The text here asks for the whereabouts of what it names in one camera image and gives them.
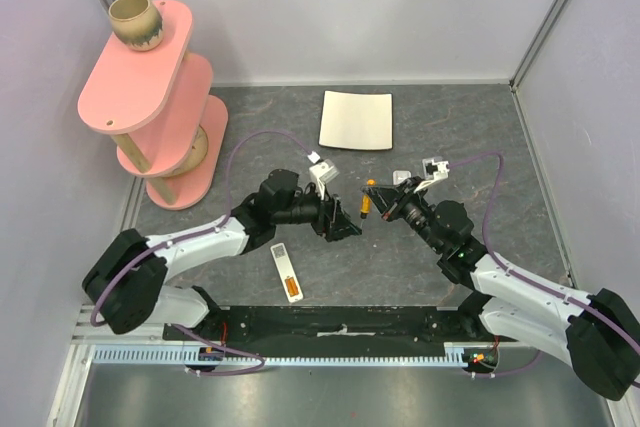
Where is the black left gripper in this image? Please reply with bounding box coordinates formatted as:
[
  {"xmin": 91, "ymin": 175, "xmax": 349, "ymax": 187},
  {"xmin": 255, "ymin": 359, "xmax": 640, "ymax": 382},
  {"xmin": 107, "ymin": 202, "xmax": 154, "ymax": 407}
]
[{"xmin": 273, "ymin": 178, "xmax": 361, "ymax": 242}]

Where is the black remote control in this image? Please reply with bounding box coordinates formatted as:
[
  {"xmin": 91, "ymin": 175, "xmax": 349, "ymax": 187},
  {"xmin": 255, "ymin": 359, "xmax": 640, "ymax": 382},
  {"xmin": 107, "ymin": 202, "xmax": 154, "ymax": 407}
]
[{"xmin": 324, "ymin": 195, "xmax": 362, "ymax": 242}]

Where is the orange handle screwdriver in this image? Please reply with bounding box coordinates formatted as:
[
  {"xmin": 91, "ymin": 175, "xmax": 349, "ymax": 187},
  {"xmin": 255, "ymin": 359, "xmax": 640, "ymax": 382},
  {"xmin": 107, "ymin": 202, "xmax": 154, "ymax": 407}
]
[{"xmin": 359, "ymin": 179, "xmax": 376, "ymax": 228}]

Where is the orange battery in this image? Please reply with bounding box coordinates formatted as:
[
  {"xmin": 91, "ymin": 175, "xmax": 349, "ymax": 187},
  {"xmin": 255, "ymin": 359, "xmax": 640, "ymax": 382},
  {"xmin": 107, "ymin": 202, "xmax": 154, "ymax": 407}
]
[
  {"xmin": 285, "ymin": 277, "xmax": 298, "ymax": 297},
  {"xmin": 288, "ymin": 278, "xmax": 299, "ymax": 296}
]

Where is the white remote control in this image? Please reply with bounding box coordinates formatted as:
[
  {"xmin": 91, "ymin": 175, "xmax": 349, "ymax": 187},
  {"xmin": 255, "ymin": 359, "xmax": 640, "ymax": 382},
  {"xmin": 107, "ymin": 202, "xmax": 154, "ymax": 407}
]
[{"xmin": 270, "ymin": 243, "xmax": 304, "ymax": 303}]

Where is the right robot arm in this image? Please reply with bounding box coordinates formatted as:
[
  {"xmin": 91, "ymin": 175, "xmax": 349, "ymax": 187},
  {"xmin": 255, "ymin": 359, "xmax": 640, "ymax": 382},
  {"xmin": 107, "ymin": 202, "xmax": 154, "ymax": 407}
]
[{"xmin": 362, "ymin": 177, "xmax": 639, "ymax": 401}]

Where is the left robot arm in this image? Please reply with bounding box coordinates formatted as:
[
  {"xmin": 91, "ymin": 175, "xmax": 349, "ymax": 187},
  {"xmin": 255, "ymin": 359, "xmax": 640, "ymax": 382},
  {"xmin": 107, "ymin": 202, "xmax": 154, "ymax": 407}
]
[{"xmin": 82, "ymin": 169, "xmax": 362, "ymax": 340}]

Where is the small white box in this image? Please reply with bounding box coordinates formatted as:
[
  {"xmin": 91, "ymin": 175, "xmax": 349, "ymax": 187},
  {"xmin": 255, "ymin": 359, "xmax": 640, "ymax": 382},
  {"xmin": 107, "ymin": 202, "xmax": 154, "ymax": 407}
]
[{"xmin": 392, "ymin": 170, "xmax": 412, "ymax": 186}]

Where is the white square plate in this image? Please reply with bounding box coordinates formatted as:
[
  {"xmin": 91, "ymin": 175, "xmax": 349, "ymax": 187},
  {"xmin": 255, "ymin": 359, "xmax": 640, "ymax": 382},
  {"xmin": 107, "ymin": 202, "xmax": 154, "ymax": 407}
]
[{"xmin": 319, "ymin": 91, "xmax": 393, "ymax": 151}]

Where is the beige cup on lower shelf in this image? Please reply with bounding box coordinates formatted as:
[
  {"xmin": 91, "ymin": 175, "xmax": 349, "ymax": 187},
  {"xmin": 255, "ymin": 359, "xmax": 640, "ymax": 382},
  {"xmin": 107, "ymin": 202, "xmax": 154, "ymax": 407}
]
[{"xmin": 173, "ymin": 125, "xmax": 208, "ymax": 176}]

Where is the pink three tier shelf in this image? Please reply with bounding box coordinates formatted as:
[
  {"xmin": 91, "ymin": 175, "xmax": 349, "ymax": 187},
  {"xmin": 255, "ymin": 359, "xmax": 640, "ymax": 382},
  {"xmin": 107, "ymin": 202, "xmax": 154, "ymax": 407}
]
[{"xmin": 77, "ymin": 0, "xmax": 228, "ymax": 210}]

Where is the beige ceramic mug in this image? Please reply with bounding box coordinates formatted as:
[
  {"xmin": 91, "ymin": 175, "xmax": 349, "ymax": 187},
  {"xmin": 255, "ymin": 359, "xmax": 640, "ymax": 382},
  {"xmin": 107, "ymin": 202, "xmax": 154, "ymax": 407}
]
[{"xmin": 108, "ymin": 0, "xmax": 164, "ymax": 52}]

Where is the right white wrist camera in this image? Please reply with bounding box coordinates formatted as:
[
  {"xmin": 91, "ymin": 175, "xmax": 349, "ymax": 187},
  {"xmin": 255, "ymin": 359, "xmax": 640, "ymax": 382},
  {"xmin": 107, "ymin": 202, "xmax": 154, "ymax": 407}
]
[{"xmin": 414, "ymin": 157, "xmax": 450, "ymax": 193}]

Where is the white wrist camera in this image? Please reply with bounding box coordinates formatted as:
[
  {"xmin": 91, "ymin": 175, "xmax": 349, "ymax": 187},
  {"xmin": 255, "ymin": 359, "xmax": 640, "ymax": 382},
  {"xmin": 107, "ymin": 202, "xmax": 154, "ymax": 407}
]
[
  {"xmin": 414, "ymin": 157, "xmax": 450, "ymax": 193},
  {"xmin": 307, "ymin": 151, "xmax": 339, "ymax": 201}
]

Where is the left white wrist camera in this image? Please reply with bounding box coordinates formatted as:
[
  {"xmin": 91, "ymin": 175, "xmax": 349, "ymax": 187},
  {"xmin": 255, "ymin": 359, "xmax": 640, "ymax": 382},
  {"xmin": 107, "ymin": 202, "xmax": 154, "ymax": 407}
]
[{"xmin": 307, "ymin": 151, "xmax": 339, "ymax": 201}]

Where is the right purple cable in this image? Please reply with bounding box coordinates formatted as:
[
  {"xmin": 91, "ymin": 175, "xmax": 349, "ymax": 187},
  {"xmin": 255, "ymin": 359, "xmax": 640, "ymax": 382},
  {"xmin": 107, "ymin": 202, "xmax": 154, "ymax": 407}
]
[{"xmin": 447, "ymin": 150, "xmax": 640, "ymax": 381}]

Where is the purple cable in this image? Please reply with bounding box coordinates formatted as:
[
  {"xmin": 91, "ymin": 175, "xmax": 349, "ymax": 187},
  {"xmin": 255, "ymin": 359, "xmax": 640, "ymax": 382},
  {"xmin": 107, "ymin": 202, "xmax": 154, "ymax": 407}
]
[
  {"xmin": 88, "ymin": 129, "xmax": 321, "ymax": 377},
  {"xmin": 447, "ymin": 150, "xmax": 640, "ymax": 381}
]

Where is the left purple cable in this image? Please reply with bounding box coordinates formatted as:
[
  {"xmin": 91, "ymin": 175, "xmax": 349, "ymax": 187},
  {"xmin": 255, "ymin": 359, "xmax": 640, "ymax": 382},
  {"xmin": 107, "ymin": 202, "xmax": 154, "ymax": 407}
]
[{"xmin": 88, "ymin": 129, "xmax": 321, "ymax": 377}]

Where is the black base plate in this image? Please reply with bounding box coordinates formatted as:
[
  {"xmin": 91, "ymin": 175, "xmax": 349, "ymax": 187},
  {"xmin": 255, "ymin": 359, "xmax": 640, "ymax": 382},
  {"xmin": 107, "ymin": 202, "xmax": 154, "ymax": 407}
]
[{"xmin": 192, "ymin": 305, "xmax": 494, "ymax": 357}]

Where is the light blue cable duct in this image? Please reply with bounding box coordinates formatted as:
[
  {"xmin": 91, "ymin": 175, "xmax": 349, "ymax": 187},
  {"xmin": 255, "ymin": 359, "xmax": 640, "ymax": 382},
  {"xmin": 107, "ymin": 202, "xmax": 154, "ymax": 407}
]
[{"xmin": 92, "ymin": 344, "xmax": 492, "ymax": 368}]

